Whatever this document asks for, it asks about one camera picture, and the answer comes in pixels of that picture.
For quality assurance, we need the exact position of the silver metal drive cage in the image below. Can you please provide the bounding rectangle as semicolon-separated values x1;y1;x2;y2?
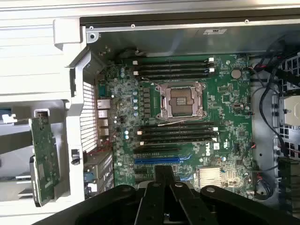
269;50;300;165

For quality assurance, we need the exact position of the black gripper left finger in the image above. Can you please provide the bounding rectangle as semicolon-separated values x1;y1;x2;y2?
32;165;166;225

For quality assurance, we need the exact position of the long black expansion slot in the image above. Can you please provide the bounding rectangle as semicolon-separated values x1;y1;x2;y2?
133;147;179;155

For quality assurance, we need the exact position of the green motherboard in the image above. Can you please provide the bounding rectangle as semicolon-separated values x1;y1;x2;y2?
96;55;256;200

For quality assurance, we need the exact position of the thin metal locking lever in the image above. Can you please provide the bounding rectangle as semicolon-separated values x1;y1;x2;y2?
141;77;162;86
157;117;207;127

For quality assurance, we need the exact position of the CPU socket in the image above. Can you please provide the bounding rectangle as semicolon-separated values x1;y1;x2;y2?
156;82;208;120

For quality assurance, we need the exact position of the blue expansion slot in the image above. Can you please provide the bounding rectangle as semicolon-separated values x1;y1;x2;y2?
134;157;180;165

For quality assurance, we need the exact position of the grey parts rack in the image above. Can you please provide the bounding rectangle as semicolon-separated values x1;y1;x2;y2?
0;99;71;211

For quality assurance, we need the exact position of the green graphics card black cooler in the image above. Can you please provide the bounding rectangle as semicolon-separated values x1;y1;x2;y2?
29;109;62;208

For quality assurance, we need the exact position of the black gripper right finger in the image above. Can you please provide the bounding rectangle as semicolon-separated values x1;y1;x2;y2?
165;165;300;225

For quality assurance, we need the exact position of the silver finned heatsink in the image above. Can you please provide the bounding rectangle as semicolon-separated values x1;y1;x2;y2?
198;166;222;188

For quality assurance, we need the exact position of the grey open PC case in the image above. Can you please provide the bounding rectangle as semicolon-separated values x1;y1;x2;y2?
53;7;300;225

